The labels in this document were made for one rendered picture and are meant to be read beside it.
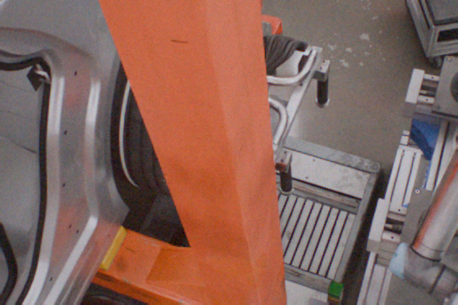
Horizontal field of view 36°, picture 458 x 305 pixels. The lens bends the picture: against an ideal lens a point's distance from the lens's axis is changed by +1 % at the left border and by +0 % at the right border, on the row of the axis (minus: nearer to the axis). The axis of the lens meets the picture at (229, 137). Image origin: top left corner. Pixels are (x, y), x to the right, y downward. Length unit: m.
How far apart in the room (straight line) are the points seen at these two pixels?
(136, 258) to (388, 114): 1.47
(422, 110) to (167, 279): 0.97
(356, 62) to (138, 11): 2.52
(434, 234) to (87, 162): 0.89
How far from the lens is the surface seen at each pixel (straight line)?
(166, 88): 1.04
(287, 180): 2.07
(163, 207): 2.77
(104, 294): 2.38
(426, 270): 1.64
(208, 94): 1.00
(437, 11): 3.15
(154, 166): 2.04
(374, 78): 3.32
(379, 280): 2.61
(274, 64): 2.10
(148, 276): 2.16
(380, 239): 2.09
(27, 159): 2.05
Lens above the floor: 2.67
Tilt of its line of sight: 58 degrees down
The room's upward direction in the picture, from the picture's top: 11 degrees counter-clockwise
